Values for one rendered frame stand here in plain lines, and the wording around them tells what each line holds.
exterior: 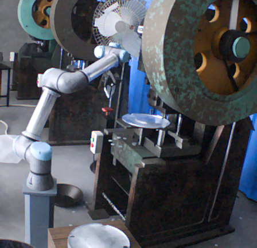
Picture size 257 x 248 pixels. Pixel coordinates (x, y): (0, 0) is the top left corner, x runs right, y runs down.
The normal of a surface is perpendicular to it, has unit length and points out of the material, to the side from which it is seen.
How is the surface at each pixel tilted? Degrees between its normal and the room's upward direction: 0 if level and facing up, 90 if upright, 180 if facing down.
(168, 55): 90
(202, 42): 90
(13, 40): 90
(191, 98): 90
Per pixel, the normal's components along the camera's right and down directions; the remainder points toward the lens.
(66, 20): 0.42, 0.33
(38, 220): 0.20, 0.32
